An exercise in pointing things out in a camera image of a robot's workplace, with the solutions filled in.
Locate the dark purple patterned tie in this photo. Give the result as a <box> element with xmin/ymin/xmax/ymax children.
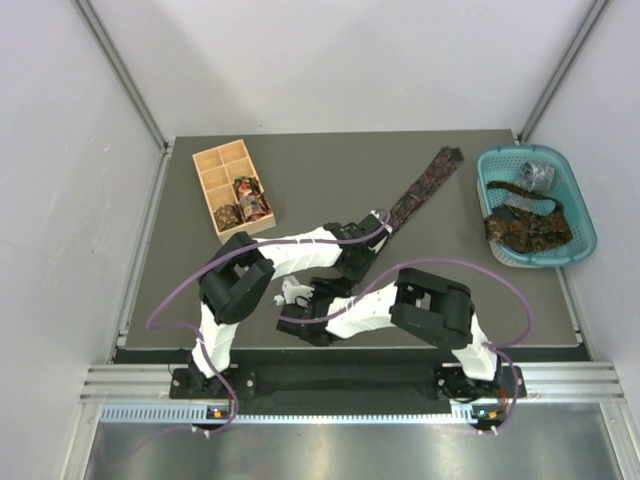
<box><xmin>389</xmin><ymin>146</ymin><xmax>465</xmax><ymax>235</ymax></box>

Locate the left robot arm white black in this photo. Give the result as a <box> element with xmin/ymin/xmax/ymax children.
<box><xmin>188</xmin><ymin>211</ymin><xmax>393</xmax><ymax>397</ymax></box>

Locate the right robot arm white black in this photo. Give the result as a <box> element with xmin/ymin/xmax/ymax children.
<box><xmin>274</xmin><ymin>268</ymin><xmax>507</xmax><ymax>403</ymax></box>

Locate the colourful rolled tie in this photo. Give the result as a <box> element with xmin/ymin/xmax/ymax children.
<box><xmin>233</xmin><ymin>176</ymin><xmax>271</xmax><ymax>222</ymax></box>

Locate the brown patterned rolled tie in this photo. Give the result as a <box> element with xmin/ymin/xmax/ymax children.
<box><xmin>214</xmin><ymin>203</ymin><xmax>243</xmax><ymax>232</ymax></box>

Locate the wooden compartment box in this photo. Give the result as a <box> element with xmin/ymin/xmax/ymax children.
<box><xmin>192</xmin><ymin>139</ymin><xmax>277</xmax><ymax>243</ymax></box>

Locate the teal plastic basket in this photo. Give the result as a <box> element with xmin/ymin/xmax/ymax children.
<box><xmin>477</xmin><ymin>145</ymin><xmax>597</xmax><ymax>268</ymax></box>

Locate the grey patterned tie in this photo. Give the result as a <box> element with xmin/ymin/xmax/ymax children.
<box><xmin>504</xmin><ymin>162</ymin><xmax>555</xmax><ymax>211</ymax></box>

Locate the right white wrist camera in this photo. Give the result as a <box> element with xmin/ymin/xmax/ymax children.
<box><xmin>274</xmin><ymin>276</ymin><xmax>314</xmax><ymax>306</ymax></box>

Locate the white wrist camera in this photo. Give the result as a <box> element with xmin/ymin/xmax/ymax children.
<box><xmin>274</xmin><ymin>276</ymin><xmax>314</xmax><ymax>306</ymax></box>
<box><xmin>359</xmin><ymin>209</ymin><xmax>392</xmax><ymax>254</ymax></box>

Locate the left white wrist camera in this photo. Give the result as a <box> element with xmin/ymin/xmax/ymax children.
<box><xmin>359</xmin><ymin>209</ymin><xmax>392</xmax><ymax>254</ymax></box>

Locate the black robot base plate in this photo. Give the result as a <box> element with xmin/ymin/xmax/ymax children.
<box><xmin>169</xmin><ymin>347</ymin><xmax>526</xmax><ymax>416</ymax></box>

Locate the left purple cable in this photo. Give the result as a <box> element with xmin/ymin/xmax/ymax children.
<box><xmin>146</xmin><ymin>208</ymin><xmax>392</xmax><ymax>431</ymax></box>

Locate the purple cable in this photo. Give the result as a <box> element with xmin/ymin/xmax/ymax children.
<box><xmin>146</xmin><ymin>208</ymin><xmax>392</xmax><ymax>431</ymax></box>
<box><xmin>269</xmin><ymin>257</ymin><xmax>535</xmax><ymax>436</ymax></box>

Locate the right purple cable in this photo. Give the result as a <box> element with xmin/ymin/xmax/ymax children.
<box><xmin>269</xmin><ymin>257</ymin><xmax>535</xmax><ymax>436</ymax></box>

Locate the slotted cable duct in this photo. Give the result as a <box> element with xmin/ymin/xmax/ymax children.
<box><xmin>99</xmin><ymin>403</ymin><xmax>506</xmax><ymax>426</ymax></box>

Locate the right aluminium frame post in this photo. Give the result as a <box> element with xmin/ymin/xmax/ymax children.
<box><xmin>515</xmin><ymin>0</ymin><xmax>612</xmax><ymax>145</ymax></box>

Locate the aluminium frame post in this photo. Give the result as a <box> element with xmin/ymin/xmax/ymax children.
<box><xmin>71</xmin><ymin>0</ymin><xmax>169</xmax><ymax>151</ymax></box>
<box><xmin>515</xmin><ymin>0</ymin><xmax>612</xmax><ymax>145</ymax></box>

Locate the left aluminium frame post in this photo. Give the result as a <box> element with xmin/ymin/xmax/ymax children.
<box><xmin>71</xmin><ymin>0</ymin><xmax>169</xmax><ymax>151</ymax></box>

